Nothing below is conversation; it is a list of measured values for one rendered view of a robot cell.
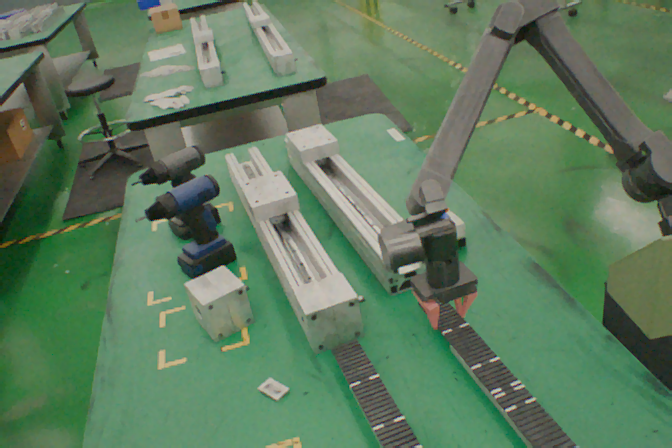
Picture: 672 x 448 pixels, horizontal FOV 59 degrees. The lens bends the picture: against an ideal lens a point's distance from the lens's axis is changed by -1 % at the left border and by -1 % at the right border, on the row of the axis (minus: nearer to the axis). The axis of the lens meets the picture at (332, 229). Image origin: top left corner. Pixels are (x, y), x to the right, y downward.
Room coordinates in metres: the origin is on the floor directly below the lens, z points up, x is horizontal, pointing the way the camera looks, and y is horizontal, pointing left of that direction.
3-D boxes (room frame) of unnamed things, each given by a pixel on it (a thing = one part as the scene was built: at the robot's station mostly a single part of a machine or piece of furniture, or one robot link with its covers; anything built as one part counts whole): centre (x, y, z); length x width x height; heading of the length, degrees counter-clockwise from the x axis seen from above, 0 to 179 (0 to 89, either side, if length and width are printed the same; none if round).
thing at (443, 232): (0.84, -0.17, 0.98); 0.07 x 0.06 x 0.07; 99
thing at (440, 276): (0.85, -0.17, 0.92); 0.10 x 0.07 x 0.07; 103
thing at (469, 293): (0.85, -0.18, 0.85); 0.07 x 0.07 x 0.09; 13
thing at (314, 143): (1.63, 0.01, 0.87); 0.16 x 0.11 x 0.07; 13
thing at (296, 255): (1.34, 0.14, 0.82); 0.80 x 0.10 x 0.09; 13
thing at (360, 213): (1.39, -0.05, 0.82); 0.80 x 0.10 x 0.09; 13
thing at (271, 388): (0.78, 0.15, 0.78); 0.05 x 0.03 x 0.01; 43
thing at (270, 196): (1.34, 0.14, 0.87); 0.16 x 0.11 x 0.07; 13
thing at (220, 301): (1.01, 0.24, 0.83); 0.11 x 0.10 x 0.10; 118
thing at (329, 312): (0.91, 0.03, 0.83); 0.12 x 0.09 x 0.10; 103
